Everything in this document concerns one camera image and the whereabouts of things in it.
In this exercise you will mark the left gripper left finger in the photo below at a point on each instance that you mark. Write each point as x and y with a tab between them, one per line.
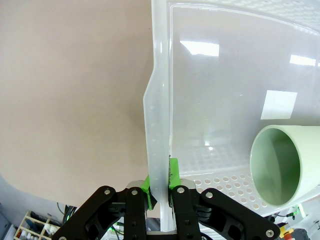
125	215

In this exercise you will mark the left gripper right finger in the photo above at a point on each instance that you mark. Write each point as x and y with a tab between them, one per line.
200	215

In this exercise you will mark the pale green cup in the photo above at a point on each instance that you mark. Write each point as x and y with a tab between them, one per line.
310	155

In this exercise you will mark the white perforated plastic basket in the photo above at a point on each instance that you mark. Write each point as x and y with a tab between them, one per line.
225	75

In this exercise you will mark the yellow red emergency stop button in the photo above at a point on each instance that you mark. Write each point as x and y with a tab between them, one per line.
285	230

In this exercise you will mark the cream compartment shelf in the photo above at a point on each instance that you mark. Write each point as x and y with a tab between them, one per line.
35	227

